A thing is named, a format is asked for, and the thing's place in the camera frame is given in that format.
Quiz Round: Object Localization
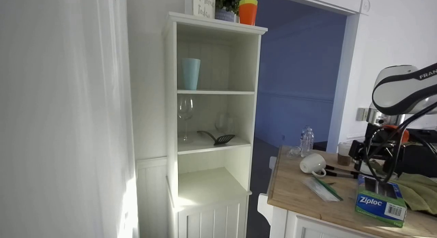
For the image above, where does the light blue plastic cup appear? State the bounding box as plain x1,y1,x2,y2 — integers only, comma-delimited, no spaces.
181,58,201,91

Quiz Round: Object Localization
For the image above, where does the jar with brown contents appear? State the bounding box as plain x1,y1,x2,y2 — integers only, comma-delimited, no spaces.
337,142,353,166

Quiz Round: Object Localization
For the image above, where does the black bag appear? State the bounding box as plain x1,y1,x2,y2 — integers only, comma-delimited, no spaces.
398,129,437,179

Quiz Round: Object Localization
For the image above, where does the blue and green bag box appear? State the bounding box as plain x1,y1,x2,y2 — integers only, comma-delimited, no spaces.
355,174,408,228

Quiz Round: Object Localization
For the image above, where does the green cloth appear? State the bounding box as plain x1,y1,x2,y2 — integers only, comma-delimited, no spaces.
374,161,437,216

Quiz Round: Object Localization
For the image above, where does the white mug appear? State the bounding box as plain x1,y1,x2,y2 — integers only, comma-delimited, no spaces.
299,153,327,178

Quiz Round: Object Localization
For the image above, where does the clear plastic water bottle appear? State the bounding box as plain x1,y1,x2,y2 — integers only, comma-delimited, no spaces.
300,126,315,157

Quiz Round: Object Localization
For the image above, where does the clear plastic zip bag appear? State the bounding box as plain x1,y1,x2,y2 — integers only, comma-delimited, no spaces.
302,177,344,202

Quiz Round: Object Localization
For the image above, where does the clear drinking glass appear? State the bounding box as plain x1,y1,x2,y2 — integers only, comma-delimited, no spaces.
286,146,302,160

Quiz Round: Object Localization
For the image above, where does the black slotted spatula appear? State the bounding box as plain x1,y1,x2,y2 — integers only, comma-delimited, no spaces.
197,130,236,146

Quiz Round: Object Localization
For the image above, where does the white shelf cabinet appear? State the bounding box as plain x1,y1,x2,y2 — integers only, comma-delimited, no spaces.
162,12,268,238

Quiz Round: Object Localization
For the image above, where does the stack of orange green cups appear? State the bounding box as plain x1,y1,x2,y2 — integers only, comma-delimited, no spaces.
238,0,258,26

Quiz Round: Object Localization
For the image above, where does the wine glass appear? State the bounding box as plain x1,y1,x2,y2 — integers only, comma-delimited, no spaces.
177,96,194,143

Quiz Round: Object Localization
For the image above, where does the potted green plant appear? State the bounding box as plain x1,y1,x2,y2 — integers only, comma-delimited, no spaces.
214,0,245,23

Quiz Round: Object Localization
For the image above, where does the white sign with lettering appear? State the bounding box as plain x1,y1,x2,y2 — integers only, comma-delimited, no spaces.
193,0,216,19

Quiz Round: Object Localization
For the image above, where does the white curtain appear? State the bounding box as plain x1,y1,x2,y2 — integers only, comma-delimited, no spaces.
0,0,139,238

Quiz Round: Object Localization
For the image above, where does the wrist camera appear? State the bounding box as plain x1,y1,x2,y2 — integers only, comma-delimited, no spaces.
348,139,367,160

